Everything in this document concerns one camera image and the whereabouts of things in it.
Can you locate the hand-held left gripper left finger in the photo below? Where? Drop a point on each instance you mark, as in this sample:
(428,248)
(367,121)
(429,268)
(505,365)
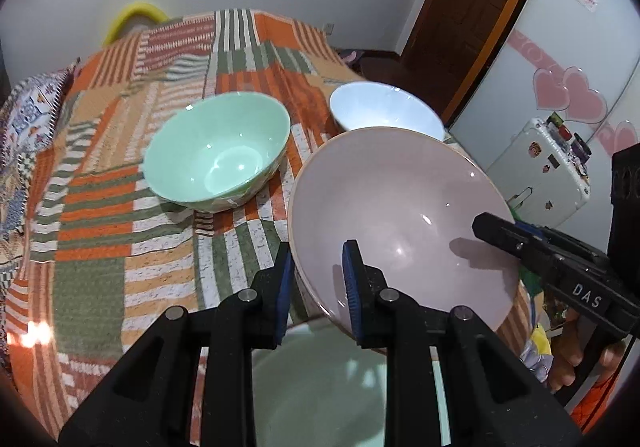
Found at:
(285,297)

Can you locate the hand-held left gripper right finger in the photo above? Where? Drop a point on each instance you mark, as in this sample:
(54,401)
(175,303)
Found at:
(350,297)

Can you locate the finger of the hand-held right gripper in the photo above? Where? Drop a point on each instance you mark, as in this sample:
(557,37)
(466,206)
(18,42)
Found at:
(565,242)
(500,234)

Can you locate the green plate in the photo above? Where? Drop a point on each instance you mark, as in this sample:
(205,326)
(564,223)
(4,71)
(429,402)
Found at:
(320,392)

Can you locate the pink bowl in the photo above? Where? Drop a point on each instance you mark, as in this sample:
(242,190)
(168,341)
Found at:
(400,197)

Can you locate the green bowl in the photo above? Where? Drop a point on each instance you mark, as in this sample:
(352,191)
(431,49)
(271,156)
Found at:
(215,152)

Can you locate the white bowl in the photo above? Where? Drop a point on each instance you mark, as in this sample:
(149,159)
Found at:
(380,107)

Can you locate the person's right hand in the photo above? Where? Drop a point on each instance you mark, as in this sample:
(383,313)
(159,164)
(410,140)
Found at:
(565,352)

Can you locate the white suitcase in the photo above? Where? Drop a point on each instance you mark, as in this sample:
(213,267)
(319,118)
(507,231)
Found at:
(545,187)

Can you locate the colourful cartoon bedsheet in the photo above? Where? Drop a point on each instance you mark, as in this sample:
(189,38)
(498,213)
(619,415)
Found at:
(540,344)

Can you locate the orange cloth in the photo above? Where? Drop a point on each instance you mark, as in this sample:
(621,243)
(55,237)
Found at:
(592,407)

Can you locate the orange striped patchwork blanket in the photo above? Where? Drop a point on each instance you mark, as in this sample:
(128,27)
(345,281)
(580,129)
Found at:
(100,227)

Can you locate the white wardrobe door pink hearts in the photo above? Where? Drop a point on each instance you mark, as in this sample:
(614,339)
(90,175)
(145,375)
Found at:
(560,27)

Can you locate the dark backpack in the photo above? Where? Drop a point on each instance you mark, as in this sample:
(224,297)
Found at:
(350,58)

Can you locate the patterned pillow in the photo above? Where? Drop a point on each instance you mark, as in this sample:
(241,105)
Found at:
(30,112)

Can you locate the yellow foam tube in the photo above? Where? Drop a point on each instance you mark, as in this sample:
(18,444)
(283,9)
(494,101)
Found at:
(135,9)

